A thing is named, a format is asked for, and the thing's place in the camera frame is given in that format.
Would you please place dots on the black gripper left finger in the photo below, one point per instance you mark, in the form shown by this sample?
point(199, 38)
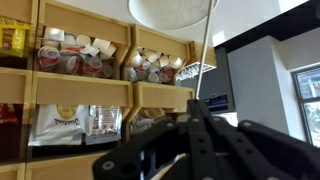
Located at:
point(133, 156)

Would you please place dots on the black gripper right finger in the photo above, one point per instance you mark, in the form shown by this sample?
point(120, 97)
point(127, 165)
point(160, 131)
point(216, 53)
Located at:
point(260, 146)

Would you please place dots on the thin wooden stick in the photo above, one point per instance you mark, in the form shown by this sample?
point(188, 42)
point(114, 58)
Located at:
point(204, 50)

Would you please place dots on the patterned paper cup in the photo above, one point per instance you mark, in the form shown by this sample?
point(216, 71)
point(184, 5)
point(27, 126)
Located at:
point(166, 15)

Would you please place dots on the brown paper packets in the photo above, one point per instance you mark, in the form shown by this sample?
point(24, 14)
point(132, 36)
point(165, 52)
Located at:
point(146, 116)

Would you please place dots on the wooden condiment organizer shelf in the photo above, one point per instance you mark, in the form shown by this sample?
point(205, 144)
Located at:
point(83, 93)

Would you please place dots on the white snack bags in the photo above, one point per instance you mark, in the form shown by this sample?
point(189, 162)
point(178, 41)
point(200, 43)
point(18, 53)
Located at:
point(56, 126)

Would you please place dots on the white creamer cups pile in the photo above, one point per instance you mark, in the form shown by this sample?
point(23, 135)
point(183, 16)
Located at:
point(150, 66)

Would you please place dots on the white sugar sticks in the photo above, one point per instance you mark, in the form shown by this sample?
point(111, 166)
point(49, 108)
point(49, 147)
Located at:
point(190, 71)

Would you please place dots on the small wooden box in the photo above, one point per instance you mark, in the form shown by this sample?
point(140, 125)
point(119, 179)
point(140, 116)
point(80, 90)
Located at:
point(195, 53)

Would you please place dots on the red brown packets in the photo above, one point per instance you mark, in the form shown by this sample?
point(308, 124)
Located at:
point(8, 113)

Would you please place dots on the yellow white packets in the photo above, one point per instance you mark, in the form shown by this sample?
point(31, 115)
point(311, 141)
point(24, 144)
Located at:
point(13, 36)

